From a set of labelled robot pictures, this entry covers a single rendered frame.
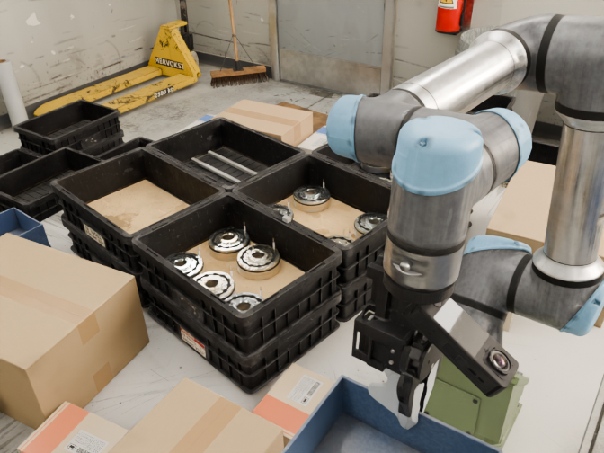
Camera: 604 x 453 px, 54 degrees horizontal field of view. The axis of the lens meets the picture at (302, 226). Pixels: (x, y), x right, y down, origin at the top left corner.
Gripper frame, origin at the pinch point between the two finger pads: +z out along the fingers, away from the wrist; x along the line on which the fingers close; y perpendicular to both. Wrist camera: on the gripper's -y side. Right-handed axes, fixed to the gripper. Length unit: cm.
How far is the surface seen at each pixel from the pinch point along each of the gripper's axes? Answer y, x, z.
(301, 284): 40, -34, 18
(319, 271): 39, -40, 18
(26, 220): 127, -25, 29
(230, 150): 106, -88, 24
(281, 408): 31.9, -17.0, 34.0
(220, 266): 67, -39, 27
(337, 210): 57, -75, 25
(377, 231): 36, -59, 16
